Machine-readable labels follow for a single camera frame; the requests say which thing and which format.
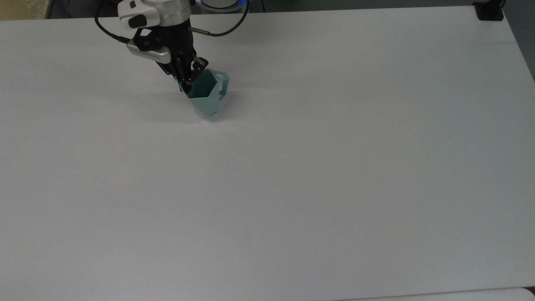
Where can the teal faceted plastic cup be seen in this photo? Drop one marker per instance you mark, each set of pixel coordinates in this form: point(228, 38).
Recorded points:
point(209, 104)

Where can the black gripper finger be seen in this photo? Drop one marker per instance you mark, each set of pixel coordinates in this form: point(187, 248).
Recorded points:
point(184, 79)
point(199, 67)

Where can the black table clamp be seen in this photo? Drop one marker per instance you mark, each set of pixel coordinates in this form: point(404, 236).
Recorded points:
point(489, 10)

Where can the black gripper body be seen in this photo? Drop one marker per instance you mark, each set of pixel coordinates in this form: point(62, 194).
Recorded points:
point(175, 44)

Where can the silver depth camera bar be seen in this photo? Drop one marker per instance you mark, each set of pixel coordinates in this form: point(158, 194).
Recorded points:
point(148, 52)

